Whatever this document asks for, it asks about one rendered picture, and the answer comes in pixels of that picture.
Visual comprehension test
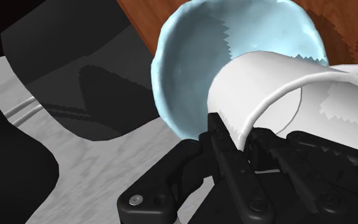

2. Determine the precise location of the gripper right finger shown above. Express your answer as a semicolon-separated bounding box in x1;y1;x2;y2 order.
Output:
244;127;358;216

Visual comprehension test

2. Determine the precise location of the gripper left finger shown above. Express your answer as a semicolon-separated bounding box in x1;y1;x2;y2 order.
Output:
117;112;276;224

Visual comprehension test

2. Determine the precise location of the white cup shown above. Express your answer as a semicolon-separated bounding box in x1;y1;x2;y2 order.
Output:
207;50;358;156

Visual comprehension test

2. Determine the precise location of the light blue bowl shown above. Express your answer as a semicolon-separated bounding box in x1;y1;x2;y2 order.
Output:
150;0;330;141

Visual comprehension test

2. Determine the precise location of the brown wooden table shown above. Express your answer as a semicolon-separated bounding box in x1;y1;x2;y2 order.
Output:
115;0;358;67

